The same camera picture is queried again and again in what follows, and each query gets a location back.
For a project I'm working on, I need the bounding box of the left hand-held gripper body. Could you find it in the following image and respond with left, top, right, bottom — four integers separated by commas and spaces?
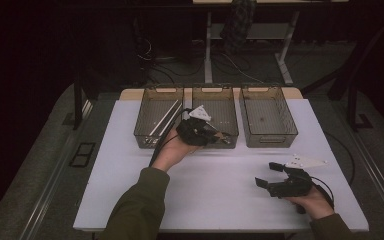
175, 104, 215, 148

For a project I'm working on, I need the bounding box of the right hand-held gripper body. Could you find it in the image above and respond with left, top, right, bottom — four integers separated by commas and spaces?
266, 153, 328, 198

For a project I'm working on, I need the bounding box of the translucent grey bin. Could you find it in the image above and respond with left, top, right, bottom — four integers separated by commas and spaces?
133, 84, 185, 150
190, 83, 240, 150
239, 83, 299, 149

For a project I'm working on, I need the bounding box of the white chopstick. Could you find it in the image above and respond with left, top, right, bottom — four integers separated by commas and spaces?
148, 100, 180, 137

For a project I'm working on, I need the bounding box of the person's right hand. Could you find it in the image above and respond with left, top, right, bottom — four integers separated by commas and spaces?
281, 186, 335, 221

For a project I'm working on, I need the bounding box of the person's left hand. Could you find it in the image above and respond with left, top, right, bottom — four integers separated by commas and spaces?
151, 128, 201, 173

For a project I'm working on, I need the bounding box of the desk with white legs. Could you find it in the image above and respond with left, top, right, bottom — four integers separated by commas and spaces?
192, 0, 350, 86

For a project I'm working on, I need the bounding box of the black metal stand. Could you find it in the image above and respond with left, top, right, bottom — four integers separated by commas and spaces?
73, 71, 101, 131
299, 13, 384, 133

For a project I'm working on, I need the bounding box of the dark hanging cloth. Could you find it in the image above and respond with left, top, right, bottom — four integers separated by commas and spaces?
219, 0, 258, 51

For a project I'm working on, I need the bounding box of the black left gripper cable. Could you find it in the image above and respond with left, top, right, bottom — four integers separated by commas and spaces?
148, 107, 194, 168

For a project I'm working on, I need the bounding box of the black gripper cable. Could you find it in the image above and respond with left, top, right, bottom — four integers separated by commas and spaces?
311, 175, 335, 209
148, 107, 194, 168

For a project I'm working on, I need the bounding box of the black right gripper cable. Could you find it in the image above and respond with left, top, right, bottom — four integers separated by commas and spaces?
311, 175, 335, 209

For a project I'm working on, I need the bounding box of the tangle of floor cables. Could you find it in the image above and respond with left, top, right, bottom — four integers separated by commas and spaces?
136, 36, 264, 86

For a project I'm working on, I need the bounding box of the black floor cable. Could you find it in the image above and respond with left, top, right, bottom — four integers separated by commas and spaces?
324, 131, 357, 186

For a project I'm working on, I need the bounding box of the metal floor rail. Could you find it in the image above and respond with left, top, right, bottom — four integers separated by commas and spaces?
18, 99, 94, 240
343, 109, 384, 228

